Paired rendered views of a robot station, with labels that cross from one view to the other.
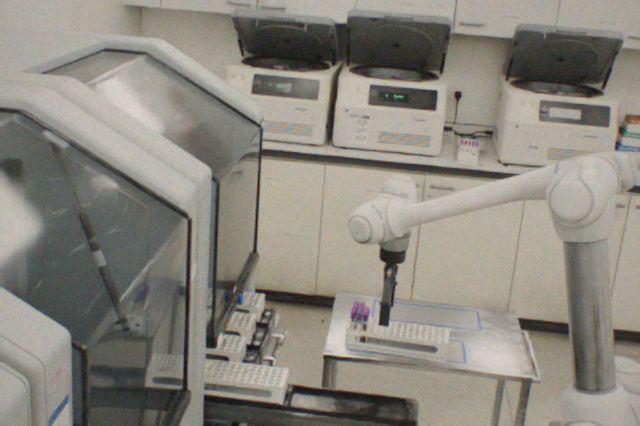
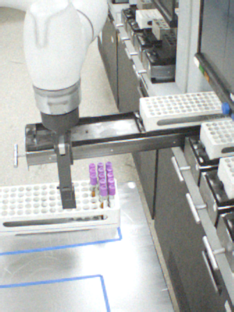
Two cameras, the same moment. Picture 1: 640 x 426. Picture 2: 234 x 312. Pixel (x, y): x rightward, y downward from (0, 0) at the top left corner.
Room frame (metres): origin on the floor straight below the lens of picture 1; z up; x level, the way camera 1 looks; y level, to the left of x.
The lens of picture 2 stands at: (3.01, -0.29, 1.60)
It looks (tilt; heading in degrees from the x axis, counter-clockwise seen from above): 41 degrees down; 166
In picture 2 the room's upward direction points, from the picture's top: 1 degrees counter-clockwise
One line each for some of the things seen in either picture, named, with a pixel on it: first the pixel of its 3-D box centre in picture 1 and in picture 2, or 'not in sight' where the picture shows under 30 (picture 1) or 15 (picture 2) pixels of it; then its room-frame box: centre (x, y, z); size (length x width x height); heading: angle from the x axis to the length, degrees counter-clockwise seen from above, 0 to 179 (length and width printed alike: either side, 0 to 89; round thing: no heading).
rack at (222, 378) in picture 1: (229, 381); (190, 111); (2.01, 0.20, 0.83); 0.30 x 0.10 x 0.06; 85
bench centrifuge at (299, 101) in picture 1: (284, 71); not in sight; (4.63, 0.24, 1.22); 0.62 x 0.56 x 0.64; 173
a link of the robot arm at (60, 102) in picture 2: (394, 238); (57, 91); (2.31, -0.22, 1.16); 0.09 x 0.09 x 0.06
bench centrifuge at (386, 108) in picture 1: (393, 77); not in sight; (4.58, -0.34, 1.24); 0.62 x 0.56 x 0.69; 176
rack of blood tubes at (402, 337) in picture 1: (397, 338); (53, 207); (2.30, -0.26, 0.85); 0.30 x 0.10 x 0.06; 81
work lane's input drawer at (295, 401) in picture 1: (296, 407); (132, 131); (2.00, 0.02, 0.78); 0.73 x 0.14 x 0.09; 85
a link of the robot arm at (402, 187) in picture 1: (396, 203); (55, 37); (2.30, -0.21, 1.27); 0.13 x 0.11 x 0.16; 151
